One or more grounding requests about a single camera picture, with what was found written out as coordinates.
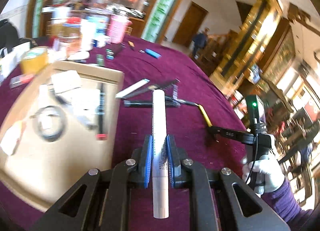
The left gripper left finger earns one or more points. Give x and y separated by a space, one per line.
117 183

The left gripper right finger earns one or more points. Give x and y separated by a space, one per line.
202 183

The white long marker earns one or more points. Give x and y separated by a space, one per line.
160 174

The black marker red cap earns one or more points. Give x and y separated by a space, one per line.
101 134

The black brush pen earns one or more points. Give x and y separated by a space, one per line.
148 104

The white square box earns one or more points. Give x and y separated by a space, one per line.
84 102

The purple sleeved forearm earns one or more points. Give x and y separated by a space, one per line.
282 201

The white gloved right hand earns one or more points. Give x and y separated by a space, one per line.
269 174

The cardboard box tray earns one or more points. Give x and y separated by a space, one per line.
40 172

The blue battery pack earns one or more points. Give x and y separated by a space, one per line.
152 53

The person in dark jacket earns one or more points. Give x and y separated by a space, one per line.
200 41

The pink woven cup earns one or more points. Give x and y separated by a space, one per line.
117 28

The red tool in clear case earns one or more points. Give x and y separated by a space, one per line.
21 80

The yellow tape roll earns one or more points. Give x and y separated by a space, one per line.
34 60

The red lid plastic jar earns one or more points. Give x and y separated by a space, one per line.
99 4

